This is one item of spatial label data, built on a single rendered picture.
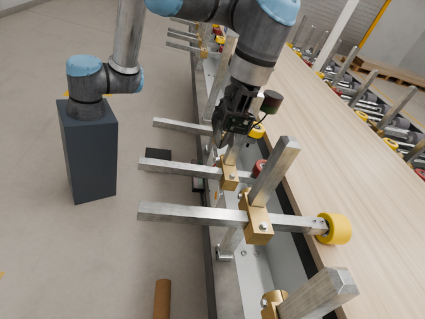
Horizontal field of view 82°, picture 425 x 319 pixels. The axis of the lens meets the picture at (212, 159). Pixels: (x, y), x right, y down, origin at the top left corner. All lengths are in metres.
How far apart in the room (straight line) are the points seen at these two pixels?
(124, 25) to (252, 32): 0.77
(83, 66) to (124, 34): 0.23
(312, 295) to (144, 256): 1.24
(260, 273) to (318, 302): 0.55
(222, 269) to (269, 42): 0.62
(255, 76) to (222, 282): 0.57
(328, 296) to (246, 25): 0.46
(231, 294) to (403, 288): 0.43
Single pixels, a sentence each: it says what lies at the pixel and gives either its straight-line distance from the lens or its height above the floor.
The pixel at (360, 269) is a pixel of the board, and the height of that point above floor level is 0.90.
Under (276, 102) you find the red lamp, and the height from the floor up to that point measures 1.13.
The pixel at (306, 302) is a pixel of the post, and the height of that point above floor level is 1.06.
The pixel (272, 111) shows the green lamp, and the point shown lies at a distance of 0.72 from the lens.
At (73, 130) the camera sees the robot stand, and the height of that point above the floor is 0.58.
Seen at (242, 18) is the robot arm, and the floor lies 1.31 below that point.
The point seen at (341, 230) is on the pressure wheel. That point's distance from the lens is 0.70.
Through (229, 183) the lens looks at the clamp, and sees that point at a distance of 0.79.
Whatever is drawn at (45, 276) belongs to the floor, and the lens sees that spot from 1.56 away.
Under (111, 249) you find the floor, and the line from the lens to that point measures 1.58.
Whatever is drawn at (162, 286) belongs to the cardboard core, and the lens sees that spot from 1.41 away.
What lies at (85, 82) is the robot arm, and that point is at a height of 0.80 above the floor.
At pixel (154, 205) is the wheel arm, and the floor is 0.96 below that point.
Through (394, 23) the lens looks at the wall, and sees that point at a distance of 10.46.
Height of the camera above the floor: 1.39
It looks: 39 degrees down
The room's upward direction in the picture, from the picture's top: 20 degrees clockwise
